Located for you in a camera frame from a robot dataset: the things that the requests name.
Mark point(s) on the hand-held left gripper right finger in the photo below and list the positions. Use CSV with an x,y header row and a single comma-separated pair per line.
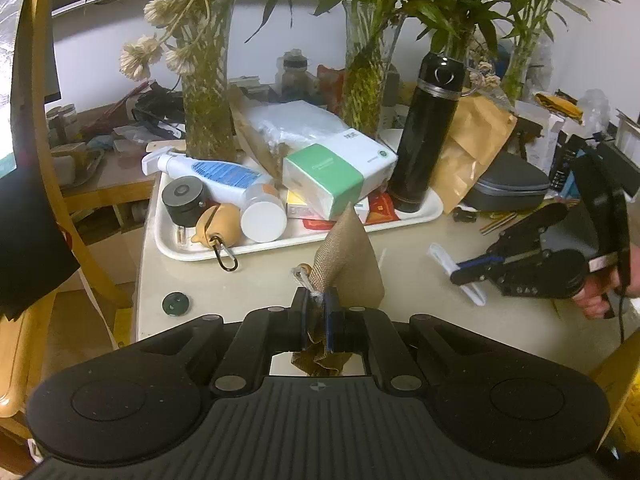
x,y
330,320

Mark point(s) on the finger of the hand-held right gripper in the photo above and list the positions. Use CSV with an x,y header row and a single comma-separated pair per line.
x,y
477,270
530,230

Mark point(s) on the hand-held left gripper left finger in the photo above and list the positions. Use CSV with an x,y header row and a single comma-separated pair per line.
x,y
300,320

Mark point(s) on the burlap pouch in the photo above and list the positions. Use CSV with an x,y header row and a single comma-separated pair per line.
x,y
350,260

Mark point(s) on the person's right hand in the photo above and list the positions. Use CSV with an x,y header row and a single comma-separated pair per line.
x,y
595,300

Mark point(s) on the wooden chopsticks pair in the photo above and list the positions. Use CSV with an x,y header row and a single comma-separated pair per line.
x,y
499,223

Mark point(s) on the grey zip case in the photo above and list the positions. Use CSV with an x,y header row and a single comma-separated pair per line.
x,y
505,185

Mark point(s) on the small black object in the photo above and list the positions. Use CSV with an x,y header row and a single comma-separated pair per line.
x,y
463,215

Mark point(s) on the tall black box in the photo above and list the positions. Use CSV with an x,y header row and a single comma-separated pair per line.
x,y
560,167

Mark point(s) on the black mini tripod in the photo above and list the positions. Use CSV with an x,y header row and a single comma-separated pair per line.
x,y
527,135

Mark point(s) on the brown paper bag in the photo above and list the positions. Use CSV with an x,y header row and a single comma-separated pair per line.
x,y
475,150

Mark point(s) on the tall white box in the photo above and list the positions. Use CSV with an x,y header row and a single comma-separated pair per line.
x,y
547,130

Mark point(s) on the white capped pill bottle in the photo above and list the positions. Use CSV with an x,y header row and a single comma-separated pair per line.
x,y
262,220

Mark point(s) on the white yellow box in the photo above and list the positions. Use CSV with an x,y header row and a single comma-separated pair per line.
x,y
295,207

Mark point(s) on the red packet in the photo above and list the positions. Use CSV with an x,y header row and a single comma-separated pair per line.
x,y
382,207

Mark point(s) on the small black round cap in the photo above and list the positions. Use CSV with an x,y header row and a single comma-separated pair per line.
x,y
175,305

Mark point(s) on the yellow bag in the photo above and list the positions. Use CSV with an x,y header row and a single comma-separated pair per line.
x,y
557,105

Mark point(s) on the black thermos bottle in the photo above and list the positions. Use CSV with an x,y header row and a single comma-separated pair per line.
x,y
420,150

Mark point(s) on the clear plastic bag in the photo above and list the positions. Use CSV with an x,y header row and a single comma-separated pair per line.
x,y
595,110

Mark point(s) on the green white tissue pack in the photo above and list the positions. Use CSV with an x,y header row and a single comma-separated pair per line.
x,y
325,180

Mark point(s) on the white plastic bin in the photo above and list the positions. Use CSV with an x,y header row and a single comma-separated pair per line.
x,y
629,127

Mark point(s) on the white plastic tray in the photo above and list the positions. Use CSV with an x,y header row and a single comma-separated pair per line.
x,y
170,240

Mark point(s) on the glass vase with bamboo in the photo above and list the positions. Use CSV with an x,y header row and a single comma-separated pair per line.
x,y
520,70
452,42
362,85

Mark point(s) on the white spray bottle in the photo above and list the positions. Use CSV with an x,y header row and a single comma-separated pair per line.
x,y
220,172

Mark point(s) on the dark round jar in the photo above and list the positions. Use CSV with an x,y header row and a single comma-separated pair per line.
x,y
182,200

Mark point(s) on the crumpled brown paper wrap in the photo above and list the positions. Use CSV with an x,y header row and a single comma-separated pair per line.
x,y
255,130

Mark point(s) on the grey cylinder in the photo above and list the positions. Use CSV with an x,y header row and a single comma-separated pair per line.
x,y
392,87

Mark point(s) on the white plastic package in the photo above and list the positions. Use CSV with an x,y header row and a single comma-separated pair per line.
x,y
295,120

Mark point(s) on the wooden side desk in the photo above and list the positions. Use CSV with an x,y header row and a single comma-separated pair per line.
x,y
125,180

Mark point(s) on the glass vase with dried flowers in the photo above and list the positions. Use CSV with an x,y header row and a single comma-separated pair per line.
x,y
207,110

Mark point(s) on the small dark bottle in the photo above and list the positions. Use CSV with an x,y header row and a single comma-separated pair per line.
x,y
295,75

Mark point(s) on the dark cloth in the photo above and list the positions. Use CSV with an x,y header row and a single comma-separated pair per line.
x,y
30,185

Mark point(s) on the small glass jar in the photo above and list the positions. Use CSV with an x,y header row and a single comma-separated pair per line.
x,y
62,122

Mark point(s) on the silver reflective sheet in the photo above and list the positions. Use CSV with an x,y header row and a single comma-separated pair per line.
x,y
5,85

